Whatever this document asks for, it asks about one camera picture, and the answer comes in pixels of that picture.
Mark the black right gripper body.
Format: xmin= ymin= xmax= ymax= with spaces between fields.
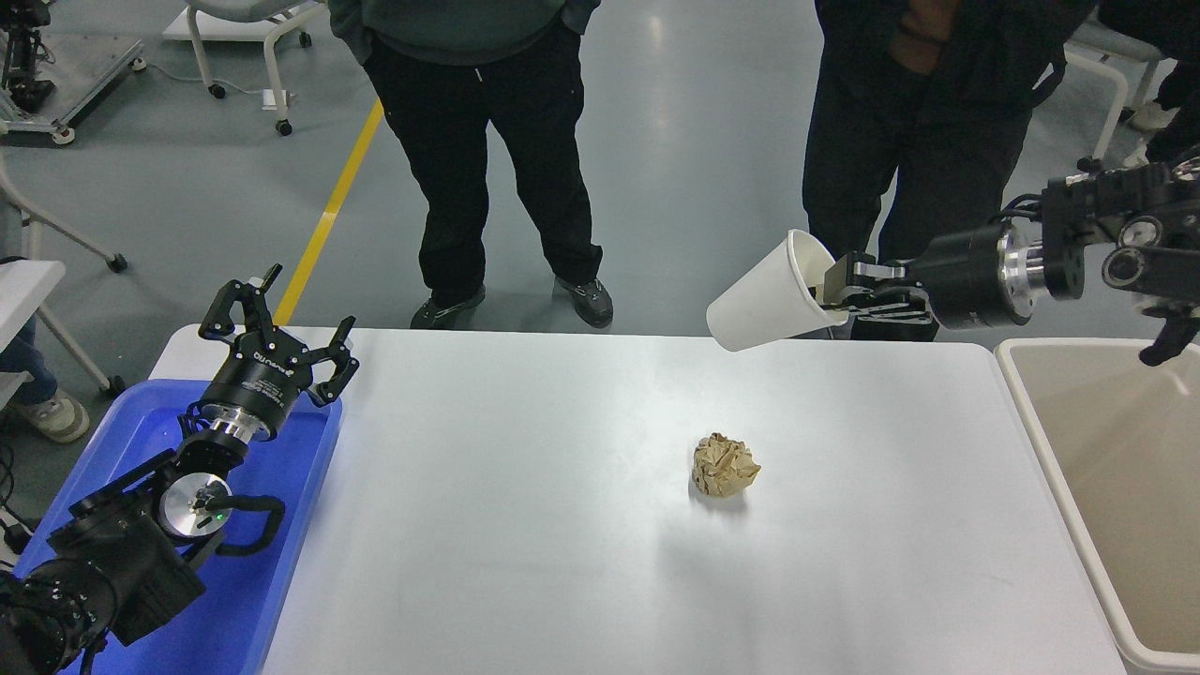
xmin=911 ymin=223 xmax=1018 ymax=331

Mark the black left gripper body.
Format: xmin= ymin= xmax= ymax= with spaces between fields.
xmin=208 ymin=326 xmax=316 ymax=434

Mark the white paper cup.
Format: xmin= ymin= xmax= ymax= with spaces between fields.
xmin=706 ymin=229 xmax=849 ymax=353

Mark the person with badge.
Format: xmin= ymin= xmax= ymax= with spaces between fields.
xmin=802 ymin=0 xmax=1100 ymax=343

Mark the blue plastic tray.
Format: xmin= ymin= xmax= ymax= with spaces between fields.
xmin=14 ymin=378 xmax=344 ymax=675

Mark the seated person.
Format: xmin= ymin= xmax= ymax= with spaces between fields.
xmin=0 ymin=314 xmax=92 ymax=443

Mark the crumpled tan paper ball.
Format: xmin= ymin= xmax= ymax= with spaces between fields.
xmin=693 ymin=432 xmax=762 ymax=499

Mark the white chair on casters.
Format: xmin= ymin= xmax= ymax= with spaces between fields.
xmin=185 ymin=0 xmax=393 ymax=138

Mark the grey metal wheeled platform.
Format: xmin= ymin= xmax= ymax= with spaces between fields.
xmin=0 ymin=36 xmax=148 ymax=146

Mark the large pale plastic bin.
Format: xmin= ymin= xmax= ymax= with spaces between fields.
xmin=994 ymin=337 xmax=1200 ymax=675

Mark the black machine on platform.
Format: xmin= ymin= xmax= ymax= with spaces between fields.
xmin=0 ymin=0 xmax=57 ymax=115

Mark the white chair frame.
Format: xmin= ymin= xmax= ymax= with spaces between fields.
xmin=1064 ymin=23 xmax=1159 ymax=172

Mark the black floor cable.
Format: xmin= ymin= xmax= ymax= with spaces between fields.
xmin=0 ymin=441 xmax=43 ymax=563

